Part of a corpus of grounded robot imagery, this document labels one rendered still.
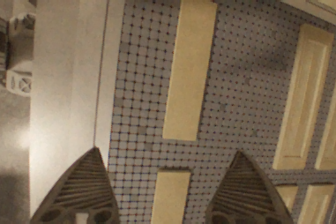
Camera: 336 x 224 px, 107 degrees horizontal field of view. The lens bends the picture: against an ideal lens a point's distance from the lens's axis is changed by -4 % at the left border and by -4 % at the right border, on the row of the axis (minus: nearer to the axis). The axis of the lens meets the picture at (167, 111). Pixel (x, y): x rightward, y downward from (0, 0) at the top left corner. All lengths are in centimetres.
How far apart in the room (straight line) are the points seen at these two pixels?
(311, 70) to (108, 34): 85
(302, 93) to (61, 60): 97
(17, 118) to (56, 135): 118
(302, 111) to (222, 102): 41
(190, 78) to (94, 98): 33
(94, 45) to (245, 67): 55
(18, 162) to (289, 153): 207
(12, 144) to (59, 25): 141
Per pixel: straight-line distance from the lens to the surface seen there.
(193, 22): 54
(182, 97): 48
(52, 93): 58
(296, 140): 86
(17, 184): 199
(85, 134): 52
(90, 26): 54
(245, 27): 68
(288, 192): 97
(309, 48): 89
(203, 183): 65
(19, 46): 136
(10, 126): 180
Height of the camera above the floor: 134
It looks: 77 degrees down
